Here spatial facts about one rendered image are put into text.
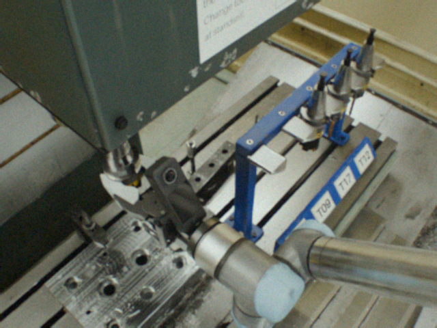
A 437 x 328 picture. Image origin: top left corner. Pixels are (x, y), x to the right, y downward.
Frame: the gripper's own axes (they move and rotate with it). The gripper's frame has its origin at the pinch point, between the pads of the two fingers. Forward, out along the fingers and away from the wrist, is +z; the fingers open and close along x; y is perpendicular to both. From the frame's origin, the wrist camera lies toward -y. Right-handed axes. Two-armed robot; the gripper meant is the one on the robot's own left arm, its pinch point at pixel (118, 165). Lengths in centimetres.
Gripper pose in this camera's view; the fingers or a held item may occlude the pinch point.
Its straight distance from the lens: 72.4
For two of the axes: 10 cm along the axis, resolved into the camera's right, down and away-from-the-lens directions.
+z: -7.6, -5.0, 4.2
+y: 0.1, 6.3, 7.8
